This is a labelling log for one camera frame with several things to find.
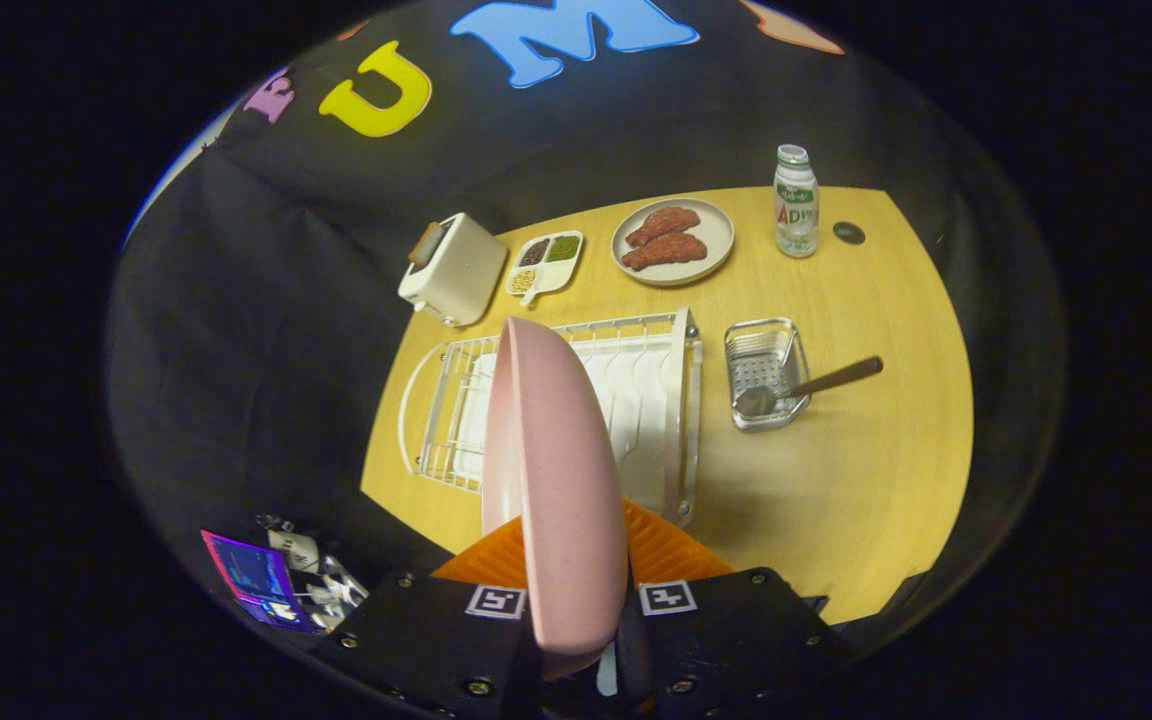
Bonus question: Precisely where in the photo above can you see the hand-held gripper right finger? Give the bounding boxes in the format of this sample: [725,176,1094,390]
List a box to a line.
[616,498,852,719]

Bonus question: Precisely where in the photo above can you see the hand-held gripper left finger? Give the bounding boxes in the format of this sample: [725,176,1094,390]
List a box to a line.
[314,513,543,720]

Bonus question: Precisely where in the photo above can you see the pink plate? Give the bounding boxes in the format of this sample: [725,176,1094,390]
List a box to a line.
[481,316,630,681]

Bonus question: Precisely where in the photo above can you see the white wire dish rack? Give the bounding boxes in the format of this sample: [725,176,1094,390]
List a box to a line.
[398,308,704,529]

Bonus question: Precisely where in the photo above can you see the wooden-handled metal spoon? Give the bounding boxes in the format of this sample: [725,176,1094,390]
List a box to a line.
[733,356,884,418]

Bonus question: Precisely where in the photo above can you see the metal wire basket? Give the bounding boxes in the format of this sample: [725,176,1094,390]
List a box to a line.
[724,317,812,432]

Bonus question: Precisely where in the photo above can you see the beige plate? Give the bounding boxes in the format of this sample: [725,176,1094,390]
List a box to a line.
[611,198,736,287]

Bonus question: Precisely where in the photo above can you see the tablet with lit screen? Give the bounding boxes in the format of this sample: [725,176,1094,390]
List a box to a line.
[200,529,317,634]

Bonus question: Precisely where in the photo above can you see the cream toaster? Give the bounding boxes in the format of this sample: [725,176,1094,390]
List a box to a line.
[397,212,509,328]

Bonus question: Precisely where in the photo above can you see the white divided snack tray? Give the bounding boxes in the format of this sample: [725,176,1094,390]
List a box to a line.
[505,230,585,307]

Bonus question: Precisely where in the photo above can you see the red-brown meat piece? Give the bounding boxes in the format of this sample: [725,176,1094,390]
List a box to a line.
[625,206,702,248]
[621,233,709,272]

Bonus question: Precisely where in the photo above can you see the white green-label drink bottle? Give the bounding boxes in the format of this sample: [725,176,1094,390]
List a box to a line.
[773,144,820,259]

